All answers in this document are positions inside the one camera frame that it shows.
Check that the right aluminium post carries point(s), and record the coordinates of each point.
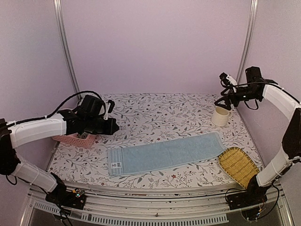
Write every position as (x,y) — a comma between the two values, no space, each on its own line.
(248,39)

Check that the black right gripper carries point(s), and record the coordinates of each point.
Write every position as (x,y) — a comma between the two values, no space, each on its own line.
(232,95)

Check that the woven bamboo tray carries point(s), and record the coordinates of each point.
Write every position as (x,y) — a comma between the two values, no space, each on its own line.
(238,165)

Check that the left aluminium post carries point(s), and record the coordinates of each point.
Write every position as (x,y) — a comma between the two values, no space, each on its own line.
(65,46)

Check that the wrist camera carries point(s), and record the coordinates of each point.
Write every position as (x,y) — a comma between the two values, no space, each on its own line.
(108,108)
(227,80)

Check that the green towel with panda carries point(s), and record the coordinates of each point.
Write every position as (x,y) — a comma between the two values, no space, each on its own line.
(82,136)

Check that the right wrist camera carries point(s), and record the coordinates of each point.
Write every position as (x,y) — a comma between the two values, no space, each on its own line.
(227,80)

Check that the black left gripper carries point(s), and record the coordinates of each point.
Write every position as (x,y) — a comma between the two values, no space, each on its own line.
(113,122)

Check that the aluminium post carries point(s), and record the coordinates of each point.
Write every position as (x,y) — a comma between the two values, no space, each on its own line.
(65,46)
(248,39)

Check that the blue towel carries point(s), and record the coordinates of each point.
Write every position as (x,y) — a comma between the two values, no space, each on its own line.
(163,155)

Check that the aluminium front frame rail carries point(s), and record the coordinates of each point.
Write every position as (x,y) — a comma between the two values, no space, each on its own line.
(196,206)

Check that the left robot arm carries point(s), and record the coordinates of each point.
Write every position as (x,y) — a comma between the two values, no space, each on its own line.
(15,136)

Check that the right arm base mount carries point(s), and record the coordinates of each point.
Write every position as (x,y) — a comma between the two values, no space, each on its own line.
(243,199)

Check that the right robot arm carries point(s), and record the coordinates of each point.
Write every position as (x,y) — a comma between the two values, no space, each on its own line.
(290,148)

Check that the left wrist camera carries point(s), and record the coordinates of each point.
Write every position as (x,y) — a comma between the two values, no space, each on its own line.
(108,108)

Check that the pink plastic basket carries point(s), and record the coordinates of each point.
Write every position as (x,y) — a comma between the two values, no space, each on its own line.
(73,139)

